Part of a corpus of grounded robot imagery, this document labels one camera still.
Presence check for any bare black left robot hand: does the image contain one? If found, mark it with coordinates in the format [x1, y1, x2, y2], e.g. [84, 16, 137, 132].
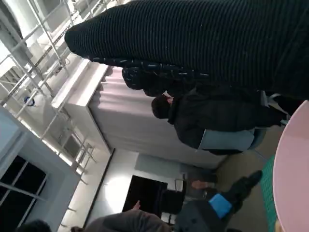
[209, 170, 263, 219]

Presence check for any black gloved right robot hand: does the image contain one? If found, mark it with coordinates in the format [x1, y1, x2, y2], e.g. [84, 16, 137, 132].
[64, 0, 309, 101]

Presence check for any pink bowl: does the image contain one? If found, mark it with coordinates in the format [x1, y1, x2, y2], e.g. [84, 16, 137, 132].
[272, 99, 309, 232]

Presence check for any black chair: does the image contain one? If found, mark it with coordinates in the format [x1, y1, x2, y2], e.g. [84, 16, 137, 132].
[161, 189, 186, 216]

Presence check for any green cutting mat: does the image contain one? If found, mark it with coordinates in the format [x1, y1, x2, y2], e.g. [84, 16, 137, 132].
[260, 154, 277, 229]

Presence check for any grey office chair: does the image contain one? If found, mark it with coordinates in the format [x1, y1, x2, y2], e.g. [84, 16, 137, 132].
[197, 90, 292, 155]

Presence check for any person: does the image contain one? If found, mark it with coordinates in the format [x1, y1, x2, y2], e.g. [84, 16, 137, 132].
[84, 200, 174, 232]
[151, 86, 290, 155]
[16, 219, 51, 232]

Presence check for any white booth with curtain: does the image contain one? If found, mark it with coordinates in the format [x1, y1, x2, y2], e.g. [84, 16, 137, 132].
[52, 59, 227, 170]

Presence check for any dark window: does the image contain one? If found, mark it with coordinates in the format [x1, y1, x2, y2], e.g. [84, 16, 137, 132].
[0, 154, 46, 232]

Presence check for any black wall screen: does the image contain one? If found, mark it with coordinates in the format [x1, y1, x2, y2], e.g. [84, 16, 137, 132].
[123, 175, 169, 216]

